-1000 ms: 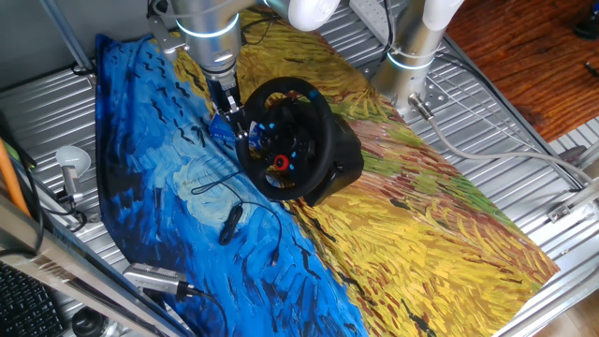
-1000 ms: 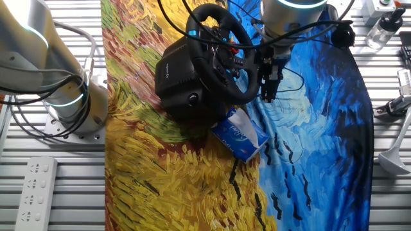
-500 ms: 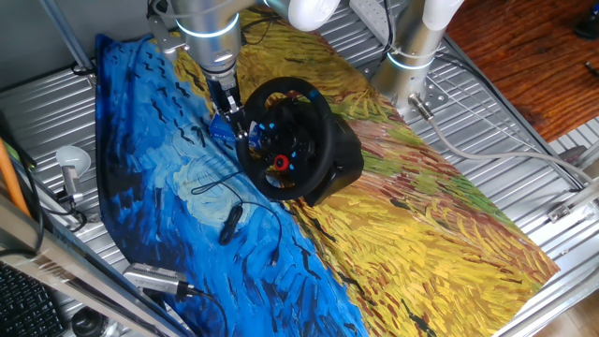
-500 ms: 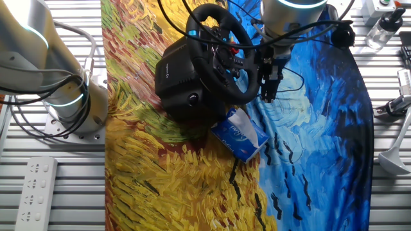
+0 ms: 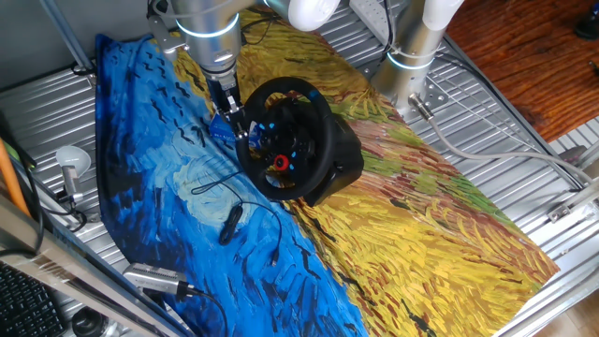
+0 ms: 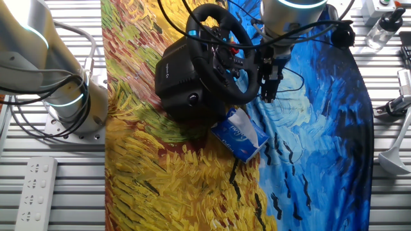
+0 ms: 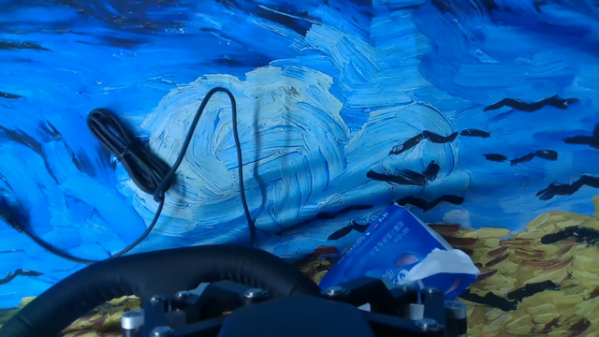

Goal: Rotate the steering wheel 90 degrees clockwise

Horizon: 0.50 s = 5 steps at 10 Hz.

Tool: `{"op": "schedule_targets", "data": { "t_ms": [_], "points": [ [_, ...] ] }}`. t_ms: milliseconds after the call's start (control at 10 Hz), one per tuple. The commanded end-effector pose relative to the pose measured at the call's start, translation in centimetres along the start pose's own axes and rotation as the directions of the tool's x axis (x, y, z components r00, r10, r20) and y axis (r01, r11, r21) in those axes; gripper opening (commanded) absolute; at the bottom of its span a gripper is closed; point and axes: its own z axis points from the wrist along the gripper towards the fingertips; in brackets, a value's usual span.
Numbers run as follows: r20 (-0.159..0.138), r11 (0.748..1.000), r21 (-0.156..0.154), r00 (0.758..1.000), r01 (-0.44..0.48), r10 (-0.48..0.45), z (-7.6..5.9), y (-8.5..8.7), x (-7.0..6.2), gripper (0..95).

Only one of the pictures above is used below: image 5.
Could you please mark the blue tissue pack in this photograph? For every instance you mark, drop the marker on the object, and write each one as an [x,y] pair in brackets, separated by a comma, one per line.
[220,131]

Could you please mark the black wheel base housing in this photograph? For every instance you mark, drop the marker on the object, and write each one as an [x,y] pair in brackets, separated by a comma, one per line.
[348,159]

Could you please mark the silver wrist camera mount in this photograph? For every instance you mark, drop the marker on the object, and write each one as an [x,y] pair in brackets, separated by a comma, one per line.
[164,39]

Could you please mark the orange pole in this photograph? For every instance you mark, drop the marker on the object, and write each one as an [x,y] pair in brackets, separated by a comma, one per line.
[11,182]

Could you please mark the aluminium frame bar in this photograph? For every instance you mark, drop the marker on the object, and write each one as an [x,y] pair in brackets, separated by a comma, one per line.
[70,276]

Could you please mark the grey metal pole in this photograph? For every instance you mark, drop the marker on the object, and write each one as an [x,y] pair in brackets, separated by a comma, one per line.
[65,33]

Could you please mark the white power strip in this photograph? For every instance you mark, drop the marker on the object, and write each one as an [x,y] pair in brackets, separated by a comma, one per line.
[369,16]

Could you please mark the painted wheat field cloth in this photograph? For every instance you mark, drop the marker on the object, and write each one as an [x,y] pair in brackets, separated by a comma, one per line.
[421,243]

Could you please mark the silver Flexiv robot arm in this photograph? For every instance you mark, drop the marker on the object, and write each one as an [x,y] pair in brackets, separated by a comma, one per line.
[210,28]

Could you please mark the black keyboard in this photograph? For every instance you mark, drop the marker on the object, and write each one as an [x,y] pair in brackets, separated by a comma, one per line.
[23,304]

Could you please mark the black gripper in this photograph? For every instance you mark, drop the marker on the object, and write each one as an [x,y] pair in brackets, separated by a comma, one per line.
[222,91]

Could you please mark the aluminium profile with bracket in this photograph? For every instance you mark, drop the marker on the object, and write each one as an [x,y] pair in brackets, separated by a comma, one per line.
[573,203]

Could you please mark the black round object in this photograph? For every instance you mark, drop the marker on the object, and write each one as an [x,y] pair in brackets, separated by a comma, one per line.
[588,23]

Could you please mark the black racing steering wheel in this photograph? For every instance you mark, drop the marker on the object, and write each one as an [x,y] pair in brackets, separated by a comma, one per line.
[323,154]

